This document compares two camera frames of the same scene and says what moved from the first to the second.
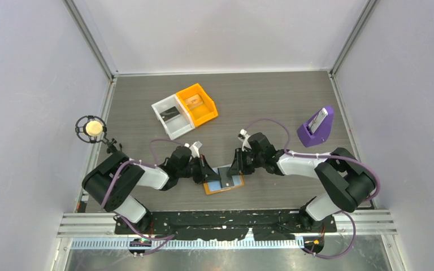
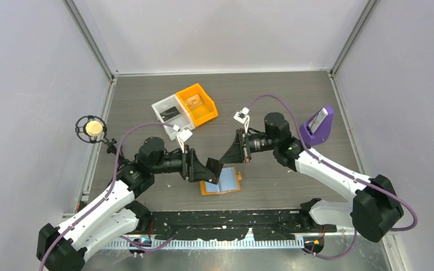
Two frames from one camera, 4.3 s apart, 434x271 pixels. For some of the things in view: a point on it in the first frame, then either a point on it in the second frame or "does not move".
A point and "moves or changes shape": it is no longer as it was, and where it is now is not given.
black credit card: [225, 180] moves or changes shape
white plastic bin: [172, 115] does not move
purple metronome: [317, 129] does not move
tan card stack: [194, 101] does not move
